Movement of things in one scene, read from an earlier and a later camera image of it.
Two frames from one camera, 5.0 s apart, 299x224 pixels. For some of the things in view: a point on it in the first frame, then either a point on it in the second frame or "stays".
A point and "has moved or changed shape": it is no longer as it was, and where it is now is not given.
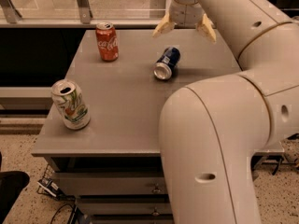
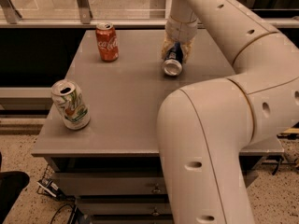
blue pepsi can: x=166 y=62 has moved or changed shape
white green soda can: x=71 y=105 stays
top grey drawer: x=111 y=183 stays
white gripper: x=186 y=16 -> x=181 y=32
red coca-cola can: x=108 y=41 stays
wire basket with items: x=47 y=184 stays
